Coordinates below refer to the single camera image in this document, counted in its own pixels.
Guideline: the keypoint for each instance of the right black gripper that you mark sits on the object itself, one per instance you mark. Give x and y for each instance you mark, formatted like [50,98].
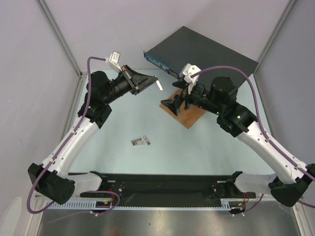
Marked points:
[185,100]

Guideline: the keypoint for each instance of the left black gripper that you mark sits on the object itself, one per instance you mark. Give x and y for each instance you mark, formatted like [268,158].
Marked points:
[131,77]

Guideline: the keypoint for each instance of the silver SFP plug module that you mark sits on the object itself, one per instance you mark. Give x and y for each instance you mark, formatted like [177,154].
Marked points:
[159,85]

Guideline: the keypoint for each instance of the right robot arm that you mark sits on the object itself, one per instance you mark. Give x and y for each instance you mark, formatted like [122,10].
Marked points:
[291,177]

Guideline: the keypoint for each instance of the wooden base board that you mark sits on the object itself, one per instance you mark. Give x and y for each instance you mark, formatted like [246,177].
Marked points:
[186,118]

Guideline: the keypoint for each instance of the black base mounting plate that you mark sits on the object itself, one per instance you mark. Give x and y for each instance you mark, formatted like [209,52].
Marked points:
[168,187]

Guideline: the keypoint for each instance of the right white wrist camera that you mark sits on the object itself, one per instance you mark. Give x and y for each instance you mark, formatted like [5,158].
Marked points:
[187,74]

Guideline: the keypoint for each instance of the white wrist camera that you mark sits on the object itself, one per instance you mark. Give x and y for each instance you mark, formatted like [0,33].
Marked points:
[187,74]
[113,61]

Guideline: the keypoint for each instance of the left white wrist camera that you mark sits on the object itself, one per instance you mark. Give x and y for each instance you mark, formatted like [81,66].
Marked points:
[113,61]

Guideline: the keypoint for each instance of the black blue network switch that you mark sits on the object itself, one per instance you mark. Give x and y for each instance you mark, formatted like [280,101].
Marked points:
[187,46]

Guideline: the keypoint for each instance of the left aluminium frame post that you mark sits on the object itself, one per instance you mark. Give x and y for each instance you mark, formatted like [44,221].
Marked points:
[49,17]

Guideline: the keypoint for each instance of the aluminium frame post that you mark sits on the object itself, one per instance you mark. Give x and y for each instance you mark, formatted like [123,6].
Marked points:
[280,23]
[49,17]

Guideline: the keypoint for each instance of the white slotted cable duct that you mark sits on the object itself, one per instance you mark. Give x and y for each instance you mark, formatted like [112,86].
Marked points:
[189,204]

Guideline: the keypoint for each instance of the right aluminium frame post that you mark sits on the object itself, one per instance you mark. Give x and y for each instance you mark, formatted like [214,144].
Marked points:
[280,23]

